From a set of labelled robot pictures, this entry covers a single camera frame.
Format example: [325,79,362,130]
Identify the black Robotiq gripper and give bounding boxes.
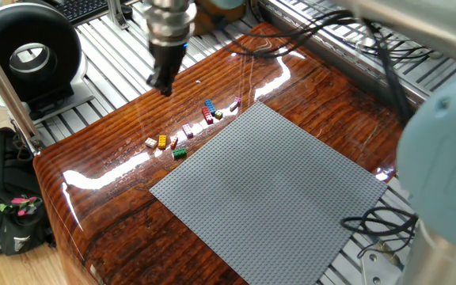
[145,41,188,97]

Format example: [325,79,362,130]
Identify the red Lego brick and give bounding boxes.
[201,105,215,125]

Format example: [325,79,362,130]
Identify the grey Lego baseplate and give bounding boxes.
[149,101,390,285]

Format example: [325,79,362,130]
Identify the silver wrist flange coupling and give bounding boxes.
[142,0,198,48]

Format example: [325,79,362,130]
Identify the white fan stand plate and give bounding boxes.
[0,51,96,124]

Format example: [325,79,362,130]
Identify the cardboard box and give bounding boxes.
[193,0,248,37]

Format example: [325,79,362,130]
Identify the black keyboard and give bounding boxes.
[51,0,110,25]

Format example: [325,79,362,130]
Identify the black backpack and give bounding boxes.
[0,127,57,267]

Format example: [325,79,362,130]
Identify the grey metal beam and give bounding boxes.
[257,0,431,108]

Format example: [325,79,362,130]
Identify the aluminium corner bracket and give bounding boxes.
[106,0,131,31]

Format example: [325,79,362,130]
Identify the black ring light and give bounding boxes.
[0,2,83,108]

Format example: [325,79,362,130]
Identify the aluminium frame post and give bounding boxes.
[0,23,46,156]

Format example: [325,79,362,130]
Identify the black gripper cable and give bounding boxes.
[222,8,416,128]

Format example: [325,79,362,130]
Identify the black looped base cable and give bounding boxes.
[340,205,420,259]

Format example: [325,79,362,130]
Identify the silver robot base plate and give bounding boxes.
[359,248,402,285]

